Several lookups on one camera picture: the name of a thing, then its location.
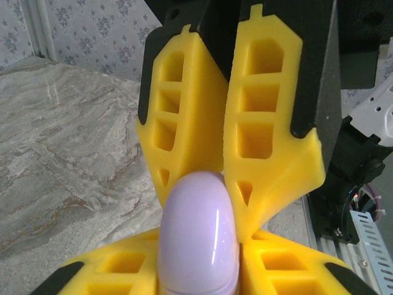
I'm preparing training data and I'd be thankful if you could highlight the purple earbud charging case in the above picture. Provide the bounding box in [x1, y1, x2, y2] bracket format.
[157, 171, 242, 295]

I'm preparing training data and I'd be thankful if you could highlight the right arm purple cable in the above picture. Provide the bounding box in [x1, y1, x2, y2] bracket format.
[367, 184, 387, 224]

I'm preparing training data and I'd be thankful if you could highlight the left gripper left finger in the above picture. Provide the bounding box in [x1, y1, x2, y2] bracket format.
[30, 229, 160, 295]

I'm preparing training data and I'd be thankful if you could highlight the perforated light blue cable duct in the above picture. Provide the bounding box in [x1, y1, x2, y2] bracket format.
[348, 208, 393, 295]

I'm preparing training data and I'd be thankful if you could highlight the aluminium mounting rail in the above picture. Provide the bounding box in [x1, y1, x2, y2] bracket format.
[302, 196, 374, 295]

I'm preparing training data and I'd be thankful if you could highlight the aluminium corner post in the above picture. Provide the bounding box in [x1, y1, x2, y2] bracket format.
[26, 0, 58, 64]

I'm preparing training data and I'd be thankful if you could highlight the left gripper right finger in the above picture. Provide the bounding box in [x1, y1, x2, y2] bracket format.
[241, 230, 369, 295]

